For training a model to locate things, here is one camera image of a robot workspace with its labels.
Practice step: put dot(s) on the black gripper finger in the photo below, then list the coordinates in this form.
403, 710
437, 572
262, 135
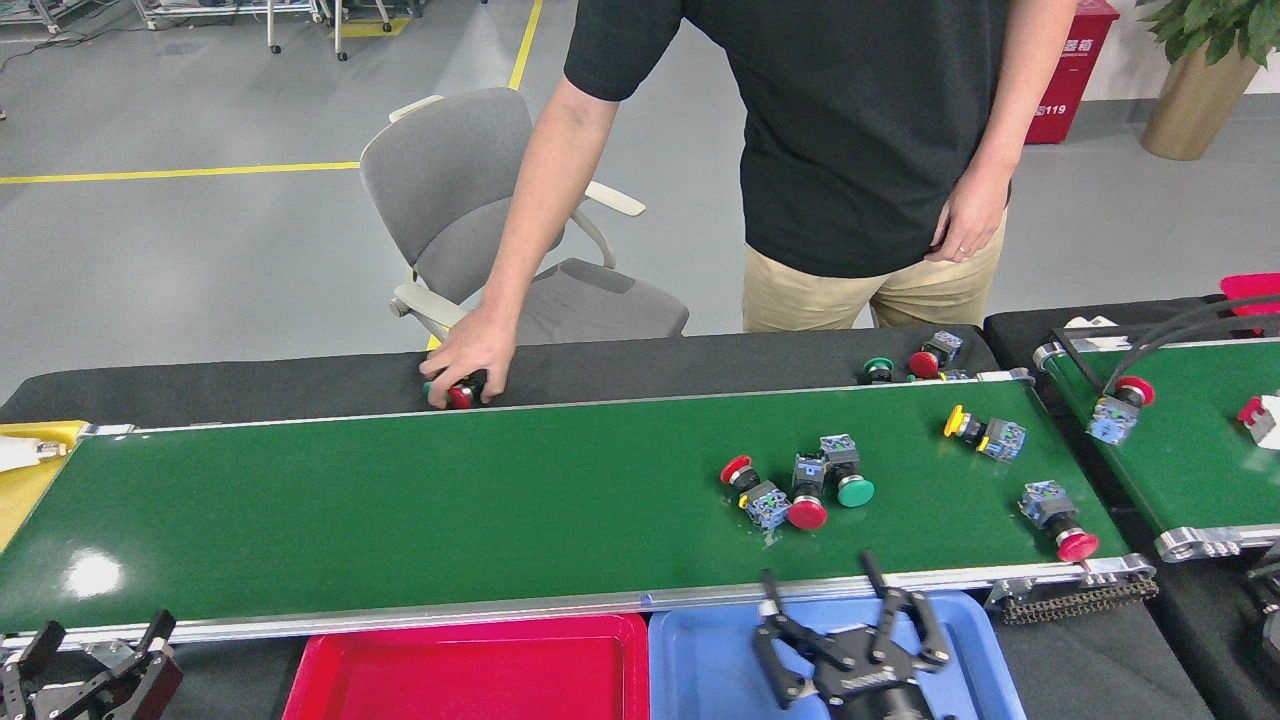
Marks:
158, 632
42, 640

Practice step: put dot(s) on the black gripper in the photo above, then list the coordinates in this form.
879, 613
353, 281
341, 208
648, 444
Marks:
870, 690

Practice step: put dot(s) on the yellow push button switch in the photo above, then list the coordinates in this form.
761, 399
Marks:
1003, 440

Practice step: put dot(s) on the white circuit breaker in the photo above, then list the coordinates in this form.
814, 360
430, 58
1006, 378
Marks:
1268, 420

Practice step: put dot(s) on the person's right forearm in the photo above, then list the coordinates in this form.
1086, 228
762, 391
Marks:
530, 230

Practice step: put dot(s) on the person's left forearm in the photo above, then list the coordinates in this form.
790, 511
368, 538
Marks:
1012, 110

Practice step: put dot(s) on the blue plastic tray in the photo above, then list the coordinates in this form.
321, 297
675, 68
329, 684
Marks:
710, 670

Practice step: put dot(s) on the white plastic part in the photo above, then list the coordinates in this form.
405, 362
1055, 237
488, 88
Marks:
20, 452

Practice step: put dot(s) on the red plastic tray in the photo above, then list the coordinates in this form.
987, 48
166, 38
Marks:
470, 680

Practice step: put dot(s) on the long green conveyor belt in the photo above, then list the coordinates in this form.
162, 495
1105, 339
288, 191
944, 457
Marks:
450, 510

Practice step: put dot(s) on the short green conveyor belt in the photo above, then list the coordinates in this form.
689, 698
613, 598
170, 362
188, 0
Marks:
1190, 470

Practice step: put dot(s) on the person's right hand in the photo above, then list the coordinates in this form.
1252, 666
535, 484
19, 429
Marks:
470, 350

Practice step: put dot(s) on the person's left hand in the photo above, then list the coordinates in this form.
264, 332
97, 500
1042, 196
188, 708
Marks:
970, 215

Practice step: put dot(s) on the yellow plastic bin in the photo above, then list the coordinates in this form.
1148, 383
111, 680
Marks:
20, 495

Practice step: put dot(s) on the person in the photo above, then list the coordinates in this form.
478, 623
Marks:
850, 120

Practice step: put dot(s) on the grey office chair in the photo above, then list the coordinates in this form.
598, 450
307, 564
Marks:
450, 180

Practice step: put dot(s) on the red plastic bin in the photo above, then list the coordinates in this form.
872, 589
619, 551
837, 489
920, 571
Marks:
1255, 285

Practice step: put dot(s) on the red fire extinguisher cabinet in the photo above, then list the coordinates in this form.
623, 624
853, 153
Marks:
1070, 70

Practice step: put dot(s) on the potted plant gold pot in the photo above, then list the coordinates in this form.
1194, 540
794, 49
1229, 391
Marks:
1195, 100

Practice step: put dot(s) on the silver conveyor mounting bracket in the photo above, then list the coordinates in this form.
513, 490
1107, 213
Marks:
110, 655

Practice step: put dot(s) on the black conveyor guide bracket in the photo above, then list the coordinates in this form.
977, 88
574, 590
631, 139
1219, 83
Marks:
1180, 325

